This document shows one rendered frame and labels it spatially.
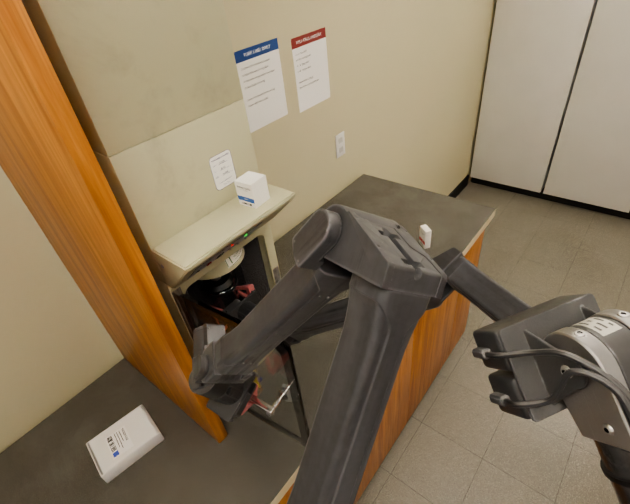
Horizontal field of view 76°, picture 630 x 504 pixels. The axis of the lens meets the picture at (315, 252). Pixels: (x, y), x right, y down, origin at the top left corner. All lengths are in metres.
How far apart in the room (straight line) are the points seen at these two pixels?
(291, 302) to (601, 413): 0.31
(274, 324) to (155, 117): 0.46
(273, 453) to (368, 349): 0.82
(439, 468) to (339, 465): 1.76
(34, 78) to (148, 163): 0.26
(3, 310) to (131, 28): 0.81
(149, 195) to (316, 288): 0.47
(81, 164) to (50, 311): 0.75
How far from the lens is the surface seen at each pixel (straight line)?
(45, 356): 1.42
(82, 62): 0.76
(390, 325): 0.37
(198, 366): 0.71
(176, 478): 1.21
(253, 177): 0.90
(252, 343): 0.58
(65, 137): 0.66
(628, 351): 0.33
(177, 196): 0.87
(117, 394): 1.43
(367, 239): 0.36
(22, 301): 1.31
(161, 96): 0.82
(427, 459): 2.18
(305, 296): 0.47
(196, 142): 0.88
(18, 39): 0.64
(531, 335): 0.34
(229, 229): 0.86
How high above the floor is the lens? 1.97
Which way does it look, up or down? 38 degrees down
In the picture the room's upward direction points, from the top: 8 degrees counter-clockwise
